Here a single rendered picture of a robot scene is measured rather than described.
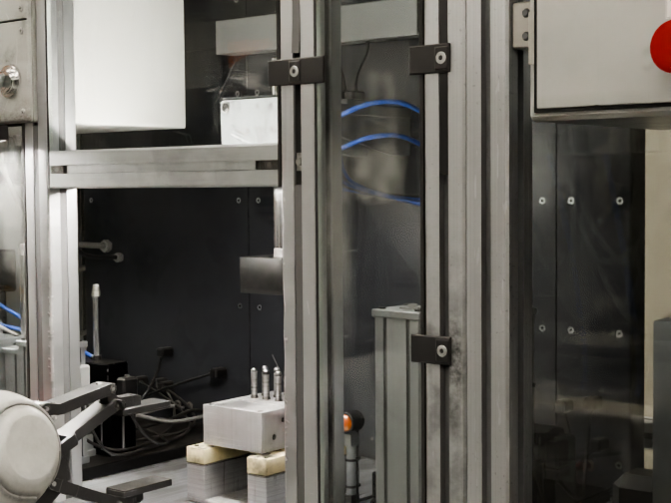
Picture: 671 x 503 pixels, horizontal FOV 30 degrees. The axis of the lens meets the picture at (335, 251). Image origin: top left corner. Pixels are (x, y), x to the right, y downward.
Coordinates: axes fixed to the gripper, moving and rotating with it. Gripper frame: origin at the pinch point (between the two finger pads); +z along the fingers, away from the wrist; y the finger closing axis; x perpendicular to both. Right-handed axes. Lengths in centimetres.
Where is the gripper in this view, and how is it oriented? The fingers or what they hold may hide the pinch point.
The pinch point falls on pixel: (144, 445)
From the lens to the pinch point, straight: 140.1
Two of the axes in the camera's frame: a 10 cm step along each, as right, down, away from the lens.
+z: 6.3, -0.5, 7.8
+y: -0.1, -10.0, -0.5
